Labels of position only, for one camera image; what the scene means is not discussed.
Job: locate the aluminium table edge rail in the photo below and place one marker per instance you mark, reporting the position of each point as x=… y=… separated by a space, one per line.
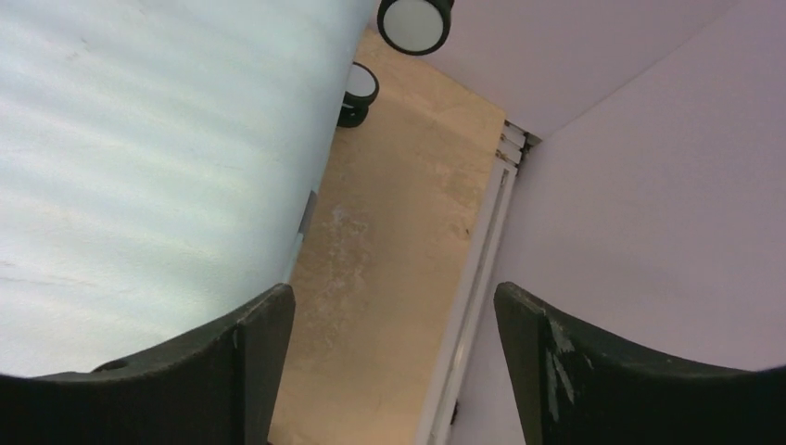
x=442 y=396

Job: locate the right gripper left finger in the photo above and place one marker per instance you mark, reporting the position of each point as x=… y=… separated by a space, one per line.
x=214 y=384

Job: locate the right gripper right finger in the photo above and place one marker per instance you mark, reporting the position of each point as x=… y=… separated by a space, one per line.
x=575 y=383

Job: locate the light blue suitcase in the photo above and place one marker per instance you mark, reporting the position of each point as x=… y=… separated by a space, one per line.
x=160 y=161

